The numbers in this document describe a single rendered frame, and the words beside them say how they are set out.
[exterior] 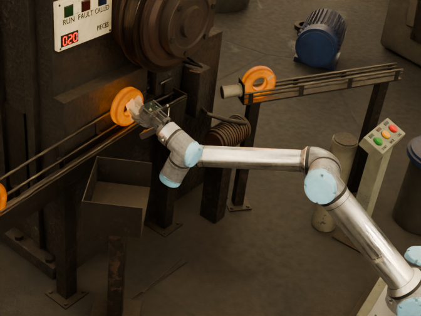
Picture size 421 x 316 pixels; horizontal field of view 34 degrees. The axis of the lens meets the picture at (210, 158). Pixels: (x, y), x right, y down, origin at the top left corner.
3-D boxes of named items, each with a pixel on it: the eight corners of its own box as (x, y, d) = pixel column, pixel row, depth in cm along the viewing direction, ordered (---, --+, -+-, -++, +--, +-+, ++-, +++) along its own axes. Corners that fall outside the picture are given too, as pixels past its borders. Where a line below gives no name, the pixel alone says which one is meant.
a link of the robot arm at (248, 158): (344, 142, 261) (176, 135, 281) (340, 158, 250) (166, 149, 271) (344, 168, 266) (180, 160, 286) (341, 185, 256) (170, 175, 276)
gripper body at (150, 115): (152, 98, 265) (175, 116, 262) (147, 113, 271) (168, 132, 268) (139, 105, 260) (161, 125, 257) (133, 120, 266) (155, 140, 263)
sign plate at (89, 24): (54, 50, 241) (52, 1, 231) (107, 29, 259) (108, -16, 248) (59, 52, 240) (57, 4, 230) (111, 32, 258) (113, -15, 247)
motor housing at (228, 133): (192, 216, 340) (203, 125, 309) (219, 197, 355) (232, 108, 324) (213, 229, 334) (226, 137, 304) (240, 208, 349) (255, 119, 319)
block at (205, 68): (177, 110, 313) (181, 63, 299) (188, 104, 318) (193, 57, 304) (195, 120, 308) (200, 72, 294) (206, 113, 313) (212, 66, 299)
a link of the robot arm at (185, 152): (184, 172, 257) (195, 152, 252) (160, 151, 261) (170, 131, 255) (198, 165, 265) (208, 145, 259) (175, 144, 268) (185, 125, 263)
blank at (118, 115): (108, 98, 262) (114, 101, 260) (136, 79, 271) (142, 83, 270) (111, 130, 272) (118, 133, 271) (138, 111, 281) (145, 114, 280)
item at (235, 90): (220, 94, 313) (220, 83, 310) (238, 91, 315) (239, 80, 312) (223, 101, 309) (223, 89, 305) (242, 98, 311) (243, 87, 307)
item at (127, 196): (81, 343, 270) (81, 200, 229) (94, 294, 292) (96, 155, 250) (133, 349, 270) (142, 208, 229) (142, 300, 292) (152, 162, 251)
